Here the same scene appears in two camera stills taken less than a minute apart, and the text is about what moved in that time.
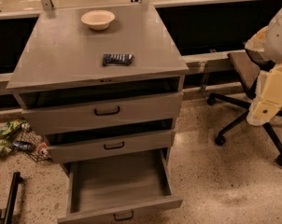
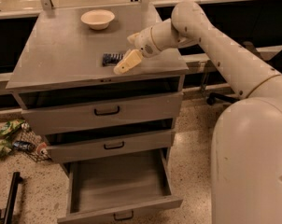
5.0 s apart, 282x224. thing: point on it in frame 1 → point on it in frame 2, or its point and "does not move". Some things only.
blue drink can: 23,146 does not move
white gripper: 279,37 → 145,43
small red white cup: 42,148 does not move
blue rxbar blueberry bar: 116,60 does not move
